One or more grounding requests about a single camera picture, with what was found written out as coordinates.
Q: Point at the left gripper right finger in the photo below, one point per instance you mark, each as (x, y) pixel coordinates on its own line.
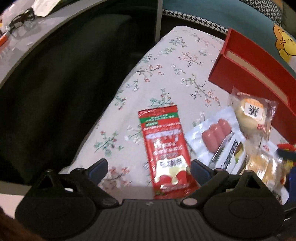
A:
(210, 182)

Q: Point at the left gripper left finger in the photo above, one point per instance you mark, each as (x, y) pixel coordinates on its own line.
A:
(87, 181)

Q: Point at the red tomato sauce packet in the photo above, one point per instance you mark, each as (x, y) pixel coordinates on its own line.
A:
(167, 152)

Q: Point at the white sausage snack packet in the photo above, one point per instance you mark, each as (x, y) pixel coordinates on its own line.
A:
(219, 143)

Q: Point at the clear bag fried snack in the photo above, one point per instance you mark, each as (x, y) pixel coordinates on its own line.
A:
(266, 163)

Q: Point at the clear round bun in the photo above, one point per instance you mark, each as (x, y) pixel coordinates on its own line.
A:
(254, 115)

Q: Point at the red yellow Trolli candy bag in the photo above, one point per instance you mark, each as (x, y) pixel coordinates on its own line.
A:
(287, 153)

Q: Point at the blue foil snack packet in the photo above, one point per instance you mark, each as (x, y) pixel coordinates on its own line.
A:
(292, 184)

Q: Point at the floral tablecloth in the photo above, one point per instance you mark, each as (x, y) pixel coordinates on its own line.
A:
(174, 72)

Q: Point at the red cardboard box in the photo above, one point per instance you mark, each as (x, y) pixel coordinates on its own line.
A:
(244, 65)

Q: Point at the teal lion sofa cover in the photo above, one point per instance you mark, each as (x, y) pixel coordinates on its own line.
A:
(223, 15)

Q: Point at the black eyeglasses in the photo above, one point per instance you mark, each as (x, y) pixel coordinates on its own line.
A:
(16, 22)

